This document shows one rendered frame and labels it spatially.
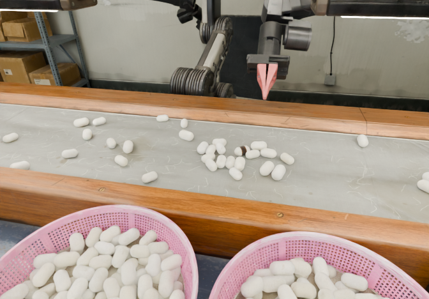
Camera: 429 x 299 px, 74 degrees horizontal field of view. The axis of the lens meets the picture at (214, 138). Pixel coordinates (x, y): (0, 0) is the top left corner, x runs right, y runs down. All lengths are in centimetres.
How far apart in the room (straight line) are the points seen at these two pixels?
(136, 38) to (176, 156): 232
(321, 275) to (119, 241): 29
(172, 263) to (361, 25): 246
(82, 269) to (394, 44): 264
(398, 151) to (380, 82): 212
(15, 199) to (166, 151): 30
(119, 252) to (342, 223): 33
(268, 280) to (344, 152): 38
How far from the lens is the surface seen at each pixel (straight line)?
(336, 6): 42
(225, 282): 40
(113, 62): 307
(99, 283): 45
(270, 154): 62
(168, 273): 43
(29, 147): 79
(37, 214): 64
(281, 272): 44
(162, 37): 279
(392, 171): 68
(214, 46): 109
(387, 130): 81
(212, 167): 57
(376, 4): 43
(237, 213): 46
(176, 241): 45
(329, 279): 45
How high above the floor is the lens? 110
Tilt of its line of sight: 31 degrees down
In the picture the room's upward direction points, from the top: 1 degrees counter-clockwise
